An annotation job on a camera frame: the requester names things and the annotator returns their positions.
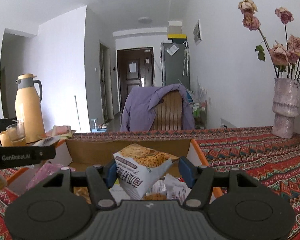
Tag pink ribbed vase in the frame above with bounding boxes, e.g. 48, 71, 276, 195
272, 77, 300, 139

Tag wooden chair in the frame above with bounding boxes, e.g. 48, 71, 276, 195
150, 90, 184, 131

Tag white cracker snack packet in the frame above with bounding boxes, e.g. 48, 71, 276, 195
32, 136, 59, 147
152, 174, 192, 204
113, 144, 180, 200

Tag black bag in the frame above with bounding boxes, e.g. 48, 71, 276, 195
0, 118, 18, 133

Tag folded pale umbrella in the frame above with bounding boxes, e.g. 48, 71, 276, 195
182, 41, 190, 77

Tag dark brown entrance door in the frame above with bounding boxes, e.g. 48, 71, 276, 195
117, 47, 154, 113

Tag clear drinking glass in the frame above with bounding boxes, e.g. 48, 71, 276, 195
6, 122, 27, 147

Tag grey refrigerator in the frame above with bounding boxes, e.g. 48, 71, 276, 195
161, 39, 191, 89

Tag pink snack packet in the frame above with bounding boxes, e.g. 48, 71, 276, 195
26, 162, 65, 192

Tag dried pink roses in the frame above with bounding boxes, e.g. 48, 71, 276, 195
237, 0, 300, 82

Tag plain cardboard carton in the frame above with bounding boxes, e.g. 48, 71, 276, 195
168, 21, 183, 34

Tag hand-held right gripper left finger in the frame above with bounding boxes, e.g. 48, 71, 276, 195
41, 161, 118, 210

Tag purple jacket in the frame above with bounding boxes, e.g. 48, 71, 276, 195
120, 84, 195, 132

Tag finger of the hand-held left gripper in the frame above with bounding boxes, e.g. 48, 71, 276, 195
32, 145, 57, 160

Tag red cardboard box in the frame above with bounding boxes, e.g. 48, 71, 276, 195
5, 139, 224, 205

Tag white wall heater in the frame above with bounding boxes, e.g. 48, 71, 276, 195
219, 118, 237, 128

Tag beige mug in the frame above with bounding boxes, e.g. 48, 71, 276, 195
0, 130, 15, 147

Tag interior side door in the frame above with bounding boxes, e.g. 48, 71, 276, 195
99, 43, 110, 125

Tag red patterned tablecloth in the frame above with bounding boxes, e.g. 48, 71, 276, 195
0, 126, 300, 240

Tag stack of red printed sachets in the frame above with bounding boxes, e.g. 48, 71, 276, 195
51, 125, 77, 140

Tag thin mop pole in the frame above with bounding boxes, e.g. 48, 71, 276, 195
74, 95, 82, 132

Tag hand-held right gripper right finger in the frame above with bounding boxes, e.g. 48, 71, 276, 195
179, 156, 259, 209

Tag pale dried stems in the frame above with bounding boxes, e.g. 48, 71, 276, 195
187, 77, 208, 100

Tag beige thermos jug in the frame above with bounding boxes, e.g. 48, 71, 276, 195
15, 74, 46, 143

